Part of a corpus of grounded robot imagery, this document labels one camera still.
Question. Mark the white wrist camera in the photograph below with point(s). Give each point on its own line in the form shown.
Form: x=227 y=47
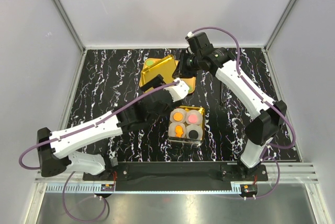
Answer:
x=178 y=91
x=189 y=35

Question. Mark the green round cookie front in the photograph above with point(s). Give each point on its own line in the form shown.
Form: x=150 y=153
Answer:
x=191 y=88

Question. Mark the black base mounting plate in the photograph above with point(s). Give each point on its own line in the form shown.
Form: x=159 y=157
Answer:
x=182 y=176

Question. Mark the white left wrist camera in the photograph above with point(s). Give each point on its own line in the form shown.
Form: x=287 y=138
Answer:
x=178 y=91

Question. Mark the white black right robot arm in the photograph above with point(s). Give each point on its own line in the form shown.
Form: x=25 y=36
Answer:
x=264 y=111

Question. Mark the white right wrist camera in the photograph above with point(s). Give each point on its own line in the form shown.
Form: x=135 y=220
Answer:
x=189 y=35

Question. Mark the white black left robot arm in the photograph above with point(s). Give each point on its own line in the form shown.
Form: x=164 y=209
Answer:
x=58 y=151

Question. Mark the black sandwich cookie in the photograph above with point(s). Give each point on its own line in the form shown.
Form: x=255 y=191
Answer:
x=193 y=134

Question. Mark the gold cookie tin box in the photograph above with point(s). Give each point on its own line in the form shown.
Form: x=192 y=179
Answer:
x=184 y=140

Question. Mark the white paper cup back right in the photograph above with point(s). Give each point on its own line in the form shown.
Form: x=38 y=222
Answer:
x=200 y=117

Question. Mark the white paper cup front right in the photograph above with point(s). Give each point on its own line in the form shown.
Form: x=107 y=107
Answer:
x=197 y=128

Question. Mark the gold tin lid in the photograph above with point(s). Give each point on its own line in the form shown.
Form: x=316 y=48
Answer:
x=164 y=67

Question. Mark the green round cookie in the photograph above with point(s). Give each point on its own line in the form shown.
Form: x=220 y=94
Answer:
x=149 y=62
x=191 y=88

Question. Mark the white paper cup front left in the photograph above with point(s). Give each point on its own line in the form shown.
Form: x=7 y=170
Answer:
x=171 y=132

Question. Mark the pink round cookie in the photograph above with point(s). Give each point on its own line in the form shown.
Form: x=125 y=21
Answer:
x=193 y=118

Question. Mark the orange round cookie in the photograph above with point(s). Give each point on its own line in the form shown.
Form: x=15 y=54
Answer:
x=178 y=116

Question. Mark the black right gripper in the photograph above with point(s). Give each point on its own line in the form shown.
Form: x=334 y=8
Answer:
x=180 y=70

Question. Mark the orange fish cookie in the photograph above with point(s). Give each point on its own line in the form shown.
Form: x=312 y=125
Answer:
x=179 y=131

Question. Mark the white paper cup back left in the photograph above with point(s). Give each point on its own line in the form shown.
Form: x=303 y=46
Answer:
x=178 y=110

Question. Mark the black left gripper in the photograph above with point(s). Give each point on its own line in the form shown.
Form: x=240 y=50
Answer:
x=157 y=81

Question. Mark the white paper cup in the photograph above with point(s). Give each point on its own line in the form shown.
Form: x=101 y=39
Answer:
x=197 y=128
x=200 y=117
x=171 y=132
x=178 y=110

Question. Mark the green round cookie back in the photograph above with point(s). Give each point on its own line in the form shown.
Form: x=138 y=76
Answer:
x=149 y=62

